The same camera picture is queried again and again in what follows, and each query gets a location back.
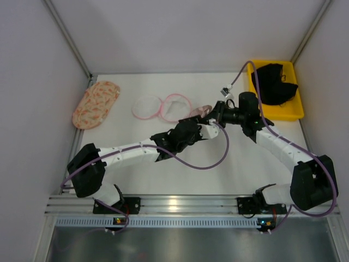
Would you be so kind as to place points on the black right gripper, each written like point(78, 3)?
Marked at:
point(220, 111)

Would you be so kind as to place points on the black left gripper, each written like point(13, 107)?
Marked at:
point(194, 123)

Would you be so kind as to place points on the pink satin bra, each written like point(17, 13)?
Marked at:
point(201, 111)

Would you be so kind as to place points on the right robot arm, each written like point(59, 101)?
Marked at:
point(312, 181)

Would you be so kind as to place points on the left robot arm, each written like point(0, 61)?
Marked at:
point(91, 164)

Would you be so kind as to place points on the black bra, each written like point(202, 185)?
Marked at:
point(274, 90)

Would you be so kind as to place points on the orange patterned laundry bag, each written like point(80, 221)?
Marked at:
point(95, 105)

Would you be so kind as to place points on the yellow plastic tray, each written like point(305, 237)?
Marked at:
point(291, 110)

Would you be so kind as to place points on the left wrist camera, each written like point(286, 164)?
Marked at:
point(209, 130)

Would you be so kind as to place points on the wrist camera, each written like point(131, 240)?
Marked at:
point(227, 92)
point(209, 130)

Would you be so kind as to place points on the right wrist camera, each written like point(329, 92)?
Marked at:
point(227, 92)

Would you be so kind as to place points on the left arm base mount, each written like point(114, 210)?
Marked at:
point(120, 204)

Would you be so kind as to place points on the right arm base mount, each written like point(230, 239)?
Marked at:
point(252, 206)

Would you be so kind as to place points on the aluminium frame rail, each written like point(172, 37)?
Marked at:
point(151, 205)

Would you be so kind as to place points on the perforated cable duct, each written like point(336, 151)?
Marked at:
point(159, 222)

